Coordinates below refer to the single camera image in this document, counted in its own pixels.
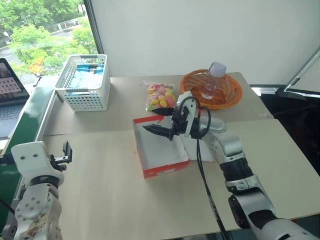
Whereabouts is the clear bag of colourful candies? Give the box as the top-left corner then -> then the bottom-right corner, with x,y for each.
142,79 -> 176,113

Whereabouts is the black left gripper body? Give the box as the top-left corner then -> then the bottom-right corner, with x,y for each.
49,153 -> 68,169

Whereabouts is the red and white box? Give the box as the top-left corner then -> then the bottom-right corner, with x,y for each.
132,116 -> 216,179

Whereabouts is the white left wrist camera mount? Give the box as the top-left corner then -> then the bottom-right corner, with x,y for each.
10,140 -> 55,180

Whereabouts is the blue packet stack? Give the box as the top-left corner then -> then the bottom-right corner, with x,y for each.
67,64 -> 105,96

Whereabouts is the black side table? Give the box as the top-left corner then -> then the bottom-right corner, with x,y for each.
249,84 -> 320,182

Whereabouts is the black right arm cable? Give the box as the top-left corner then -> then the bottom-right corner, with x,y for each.
174,95 -> 230,240

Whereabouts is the white perforated plastic basket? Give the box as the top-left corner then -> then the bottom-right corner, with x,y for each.
54,53 -> 112,113

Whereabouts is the dark window frame post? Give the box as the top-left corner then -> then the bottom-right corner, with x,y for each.
83,0 -> 105,55

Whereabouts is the silver metal pole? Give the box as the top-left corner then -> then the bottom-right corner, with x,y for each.
284,47 -> 320,92

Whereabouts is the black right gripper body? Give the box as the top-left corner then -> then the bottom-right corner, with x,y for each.
167,104 -> 191,142

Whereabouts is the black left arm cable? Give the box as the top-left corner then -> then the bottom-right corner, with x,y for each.
0,198 -> 16,215

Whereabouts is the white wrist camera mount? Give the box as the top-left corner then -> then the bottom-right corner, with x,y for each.
10,140 -> 55,180
176,90 -> 201,139

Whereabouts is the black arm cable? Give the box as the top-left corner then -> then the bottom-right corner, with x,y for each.
0,198 -> 16,215
174,95 -> 230,240

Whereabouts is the orange wicker basket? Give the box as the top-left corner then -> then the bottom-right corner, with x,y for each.
180,69 -> 243,111

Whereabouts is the grey laptop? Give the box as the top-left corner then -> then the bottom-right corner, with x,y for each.
0,57 -> 31,140

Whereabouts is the green conveyor belt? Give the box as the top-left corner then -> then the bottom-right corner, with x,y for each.
0,76 -> 58,226

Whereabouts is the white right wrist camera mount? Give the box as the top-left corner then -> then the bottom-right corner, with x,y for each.
176,90 -> 201,139

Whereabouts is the clear bottle with purple cap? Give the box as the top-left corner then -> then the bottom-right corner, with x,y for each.
200,61 -> 228,100

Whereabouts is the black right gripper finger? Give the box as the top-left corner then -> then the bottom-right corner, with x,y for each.
151,106 -> 176,117
142,123 -> 174,142

